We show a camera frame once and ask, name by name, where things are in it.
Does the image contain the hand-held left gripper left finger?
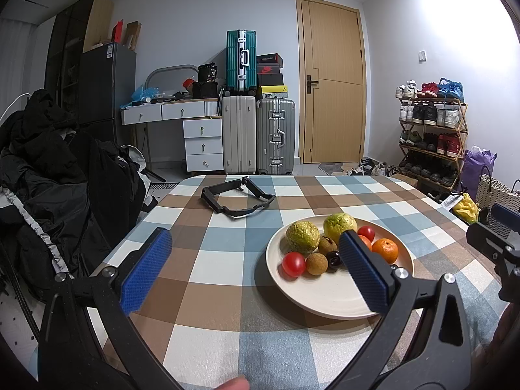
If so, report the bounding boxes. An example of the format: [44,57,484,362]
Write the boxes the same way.
[38,227,181,390]

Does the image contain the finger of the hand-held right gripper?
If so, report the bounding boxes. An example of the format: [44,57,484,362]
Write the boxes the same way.
[465,221,520,302]
[478,203,520,230]

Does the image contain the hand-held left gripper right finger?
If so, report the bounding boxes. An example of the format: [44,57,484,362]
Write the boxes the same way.
[327,229,476,390]

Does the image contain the large orange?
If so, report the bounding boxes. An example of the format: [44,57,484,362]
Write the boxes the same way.
[371,238,400,264]

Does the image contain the cream round plate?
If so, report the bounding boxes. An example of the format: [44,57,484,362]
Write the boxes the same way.
[266,214,414,320]

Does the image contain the person's left hand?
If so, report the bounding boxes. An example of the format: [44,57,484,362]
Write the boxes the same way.
[211,376,250,390]

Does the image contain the wicker basket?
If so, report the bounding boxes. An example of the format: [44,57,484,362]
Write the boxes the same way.
[474,166,520,240]

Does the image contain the yellow plastic bag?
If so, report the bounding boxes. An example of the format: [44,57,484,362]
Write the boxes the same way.
[452,193,480,224]

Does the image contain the purple bag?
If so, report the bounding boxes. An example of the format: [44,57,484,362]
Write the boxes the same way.
[461,146,497,200]

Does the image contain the smooth yellow-green guava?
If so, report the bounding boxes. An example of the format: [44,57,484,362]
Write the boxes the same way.
[323,213,358,244]

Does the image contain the mottled yellow-green guava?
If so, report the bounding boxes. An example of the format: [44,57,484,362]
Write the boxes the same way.
[285,220,321,253]

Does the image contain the cardboard box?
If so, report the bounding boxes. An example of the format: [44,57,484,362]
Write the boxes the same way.
[392,173,419,189]

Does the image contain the scattered loose shoes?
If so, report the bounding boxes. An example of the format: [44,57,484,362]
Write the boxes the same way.
[345,158,403,177]

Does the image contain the wooden shoe rack with shoes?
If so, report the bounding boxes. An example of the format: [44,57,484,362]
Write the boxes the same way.
[396,78,466,185]

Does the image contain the pile of black clothes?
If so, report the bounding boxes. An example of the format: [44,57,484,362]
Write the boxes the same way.
[0,88,159,305]

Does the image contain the white desk with drawers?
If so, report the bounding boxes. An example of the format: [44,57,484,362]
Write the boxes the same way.
[120,98,225,173]

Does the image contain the white suitcase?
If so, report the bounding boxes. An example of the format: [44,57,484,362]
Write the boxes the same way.
[221,95,257,175]

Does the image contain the silver suitcase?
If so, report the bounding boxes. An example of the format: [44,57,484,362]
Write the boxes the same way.
[256,98,296,176]

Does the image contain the blue plastic bag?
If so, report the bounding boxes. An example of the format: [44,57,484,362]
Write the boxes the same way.
[131,84,157,102]

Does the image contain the wooden door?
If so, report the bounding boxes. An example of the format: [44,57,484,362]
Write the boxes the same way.
[296,0,368,165]

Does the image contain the dark grey refrigerator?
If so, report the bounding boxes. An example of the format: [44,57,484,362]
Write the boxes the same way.
[79,43,137,147]

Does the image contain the yellow black shoebox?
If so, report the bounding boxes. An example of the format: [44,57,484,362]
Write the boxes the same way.
[256,85,288,99]

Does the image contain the black printed bag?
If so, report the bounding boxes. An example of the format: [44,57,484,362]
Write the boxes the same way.
[198,63,219,84]

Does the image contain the teal suitcase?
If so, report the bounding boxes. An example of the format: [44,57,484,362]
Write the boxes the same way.
[226,30,257,92]

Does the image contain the dark tall cabinet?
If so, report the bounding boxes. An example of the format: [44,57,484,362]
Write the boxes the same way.
[44,0,114,102]

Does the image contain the brown cardboard piece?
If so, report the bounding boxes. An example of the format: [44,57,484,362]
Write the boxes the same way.
[124,20,142,51]

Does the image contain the black plastic frame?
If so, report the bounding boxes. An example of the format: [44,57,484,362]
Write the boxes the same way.
[201,176,277,218]

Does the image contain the grey arched frame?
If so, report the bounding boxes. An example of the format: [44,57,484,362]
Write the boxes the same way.
[145,64,198,100]

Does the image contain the white cable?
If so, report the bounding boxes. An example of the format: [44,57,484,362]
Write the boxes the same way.
[0,93,31,123]

